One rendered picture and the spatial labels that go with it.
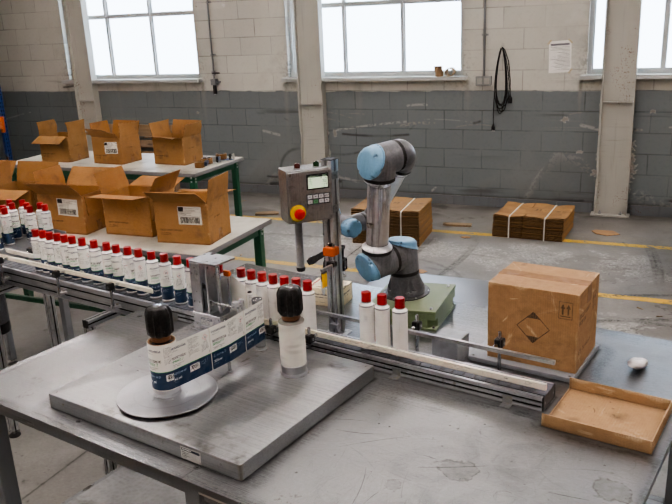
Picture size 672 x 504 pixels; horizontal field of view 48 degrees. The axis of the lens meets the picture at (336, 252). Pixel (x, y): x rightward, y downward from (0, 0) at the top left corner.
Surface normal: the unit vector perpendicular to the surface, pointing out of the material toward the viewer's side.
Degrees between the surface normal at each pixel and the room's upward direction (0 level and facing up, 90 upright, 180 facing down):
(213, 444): 0
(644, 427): 0
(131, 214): 90
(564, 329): 90
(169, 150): 90
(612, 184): 90
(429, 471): 0
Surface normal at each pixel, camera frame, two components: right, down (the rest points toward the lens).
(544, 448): -0.04, -0.95
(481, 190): -0.40, 0.29
